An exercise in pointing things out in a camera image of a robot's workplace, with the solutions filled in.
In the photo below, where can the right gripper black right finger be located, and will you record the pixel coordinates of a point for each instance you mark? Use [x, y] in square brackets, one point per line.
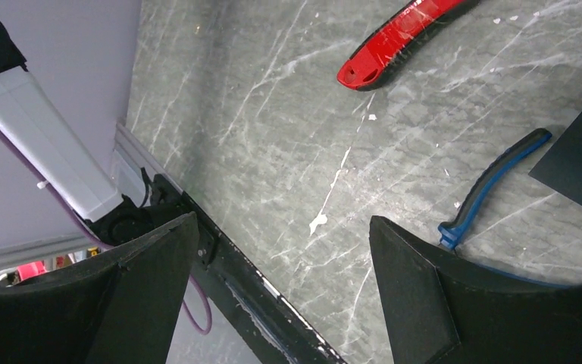
[440, 308]

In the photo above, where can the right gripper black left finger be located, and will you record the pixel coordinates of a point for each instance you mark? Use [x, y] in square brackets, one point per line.
[120, 306]

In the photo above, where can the red utility knife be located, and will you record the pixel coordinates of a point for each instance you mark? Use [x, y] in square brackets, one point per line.
[385, 51]

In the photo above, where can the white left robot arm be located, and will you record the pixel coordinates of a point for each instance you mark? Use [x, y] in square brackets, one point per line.
[34, 130]

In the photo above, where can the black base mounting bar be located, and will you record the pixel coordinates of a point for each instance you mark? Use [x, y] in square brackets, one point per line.
[262, 316]

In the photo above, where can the blue handled pliers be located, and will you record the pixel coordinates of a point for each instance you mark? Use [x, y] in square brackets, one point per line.
[453, 232]

